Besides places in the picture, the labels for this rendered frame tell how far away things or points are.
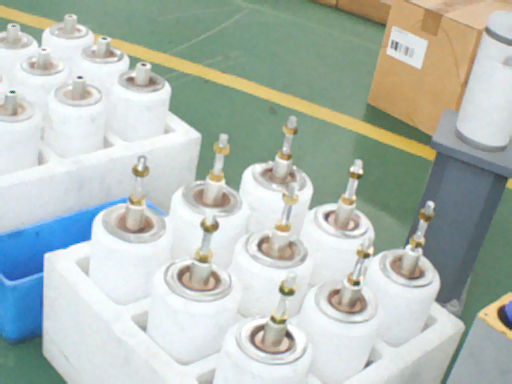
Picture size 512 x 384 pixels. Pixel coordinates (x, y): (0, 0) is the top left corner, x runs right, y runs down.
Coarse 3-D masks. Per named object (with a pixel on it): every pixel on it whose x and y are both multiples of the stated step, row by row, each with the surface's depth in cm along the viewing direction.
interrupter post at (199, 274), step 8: (192, 256) 87; (192, 264) 87; (200, 264) 86; (208, 264) 86; (192, 272) 87; (200, 272) 86; (208, 272) 87; (192, 280) 87; (200, 280) 87; (208, 280) 88
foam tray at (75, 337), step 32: (64, 256) 99; (64, 288) 97; (96, 288) 95; (64, 320) 99; (96, 320) 92; (128, 320) 91; (448, 320) 99; (64, 352) 102; (96, 352) 94; (128, 352) 88; (160, 352) 87; (384, 352) 92; (416, 352) 93; (448, 352) 99
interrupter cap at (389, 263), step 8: (384, 256) 96; (392, 256) 97; (400, 256) 97; (384, 264) 95; (392, 264) 95; (424, 264) 96; (384, 272) 94; (392, 272) 94; (400, 272) 95; (416, 272) 95; (424, 272) 95; (432, 272) 95; (392, 280) 93; (400, 280) 93; (408, 280) 93; (416, 280) 93; (424, 280) 93; (432, 280) 93
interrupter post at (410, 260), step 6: (408, 246) 94; (408, 252) 93; (414, 252) 93; (420, 252) 93; (402, 258) 95; (408, 258) 93; (414, 258) 93; (402, 264) 94; (408, 264) 94; (414, 264) 94; (402, 270) 94; (408, 270) 94; (414, 270) 94
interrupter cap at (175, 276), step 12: (168, 264) 89; (180, 264) 90; (216, 264) 91; (168, 276) 87; (180, 276) 88; (216, 276) 89; (228, 276) 89; (180, 288) 86; (192, 288) 87; (204, 288) 87; (216, 288) 87; (228, 288) 87; (204, 300) 85; (216, 300) 85
